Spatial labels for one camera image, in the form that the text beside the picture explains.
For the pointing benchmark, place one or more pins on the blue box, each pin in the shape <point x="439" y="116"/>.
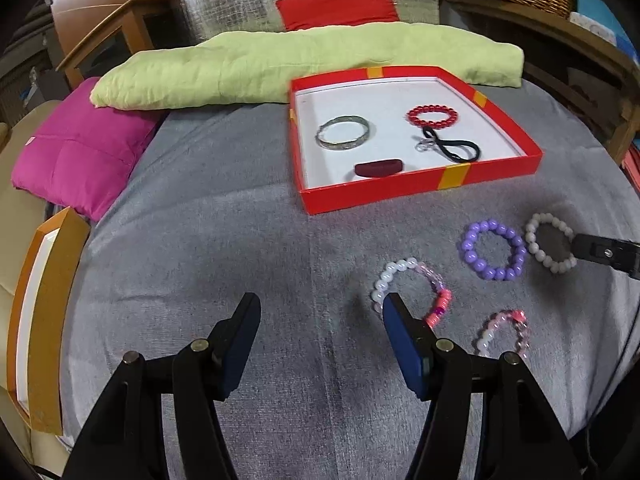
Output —
<point x="605" y="15"/>

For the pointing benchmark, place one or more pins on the light green blanket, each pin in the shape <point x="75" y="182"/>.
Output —
<point x="250" y="70"/>

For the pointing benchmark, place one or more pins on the grey blanket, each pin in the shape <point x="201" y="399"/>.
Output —
<point x="225" y="240"/>

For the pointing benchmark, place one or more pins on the silver metal bangle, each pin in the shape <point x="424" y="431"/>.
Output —
<point x="344" y="146"/>

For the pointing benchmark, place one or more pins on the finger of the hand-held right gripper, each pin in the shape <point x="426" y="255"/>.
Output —
<point x="605" y="252"/>

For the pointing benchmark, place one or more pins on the orange box lid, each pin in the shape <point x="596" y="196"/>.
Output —
<point x="50" y="310"/>

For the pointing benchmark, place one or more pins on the white patterned packet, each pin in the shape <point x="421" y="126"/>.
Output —
<point x="592" y="27"/>

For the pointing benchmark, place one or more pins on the silver foil insulation mat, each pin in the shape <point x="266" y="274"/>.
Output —
<point x="225" y="0"/>

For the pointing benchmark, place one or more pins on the wooden shelf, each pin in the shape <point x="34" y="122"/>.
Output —
<point x="550" y="25"/>

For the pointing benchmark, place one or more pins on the small red cushion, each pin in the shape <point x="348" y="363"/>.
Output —
<point x="335" y="7"/>

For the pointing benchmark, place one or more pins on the red cardboard box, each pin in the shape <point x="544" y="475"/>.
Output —
<point x="400" y="192"/>

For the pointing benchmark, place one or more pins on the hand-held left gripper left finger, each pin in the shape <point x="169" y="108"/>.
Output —
<point x="240" y="355"/>

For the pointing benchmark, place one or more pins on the magenta cushion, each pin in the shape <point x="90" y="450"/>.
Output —
<point x="80" y="155"/>

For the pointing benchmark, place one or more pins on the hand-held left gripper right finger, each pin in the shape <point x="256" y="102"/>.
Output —
<point x="400" y="355"/>

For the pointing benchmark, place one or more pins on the wooden chair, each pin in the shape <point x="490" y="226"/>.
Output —
<point x="80" y="15"/>

